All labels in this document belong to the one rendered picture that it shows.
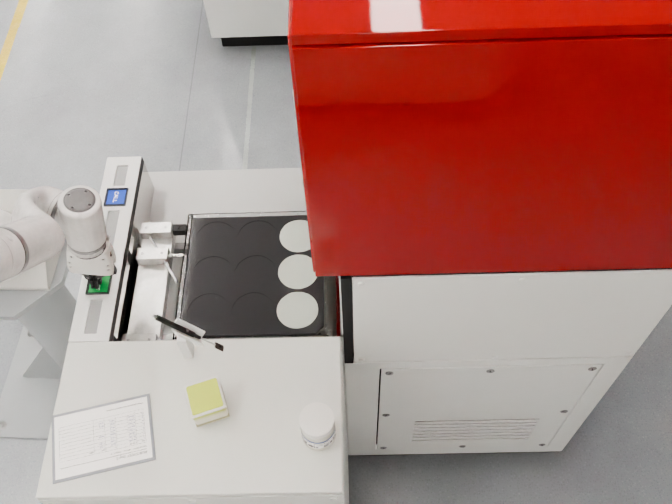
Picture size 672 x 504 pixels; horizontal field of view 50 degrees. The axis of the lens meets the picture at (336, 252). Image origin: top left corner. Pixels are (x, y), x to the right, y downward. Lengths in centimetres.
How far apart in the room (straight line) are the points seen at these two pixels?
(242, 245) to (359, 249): 59
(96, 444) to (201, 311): 39
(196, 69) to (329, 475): 253
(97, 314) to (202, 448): 43
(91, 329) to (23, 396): 113
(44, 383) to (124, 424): 125
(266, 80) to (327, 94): 254
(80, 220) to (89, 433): 45
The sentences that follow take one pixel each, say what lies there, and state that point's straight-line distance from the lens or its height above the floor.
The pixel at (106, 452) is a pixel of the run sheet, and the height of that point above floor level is 97.
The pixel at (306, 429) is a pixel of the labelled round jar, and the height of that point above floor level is 106.
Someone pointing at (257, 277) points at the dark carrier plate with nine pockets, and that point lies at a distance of 180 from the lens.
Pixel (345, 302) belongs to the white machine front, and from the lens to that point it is 149.
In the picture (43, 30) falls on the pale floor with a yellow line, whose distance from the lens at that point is 413.
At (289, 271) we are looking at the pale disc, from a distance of 180.
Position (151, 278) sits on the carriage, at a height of 88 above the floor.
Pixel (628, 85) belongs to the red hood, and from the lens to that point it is 108.
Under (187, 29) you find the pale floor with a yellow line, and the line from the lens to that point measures 389.
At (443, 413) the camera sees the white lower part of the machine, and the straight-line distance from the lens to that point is 211.
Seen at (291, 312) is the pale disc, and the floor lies 90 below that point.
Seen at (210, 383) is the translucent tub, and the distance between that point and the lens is 154.
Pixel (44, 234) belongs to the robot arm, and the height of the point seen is 137.
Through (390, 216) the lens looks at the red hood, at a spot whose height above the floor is 142.
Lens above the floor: 243
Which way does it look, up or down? 57 degrees down
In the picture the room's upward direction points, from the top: 3 degrees counter-clockwise
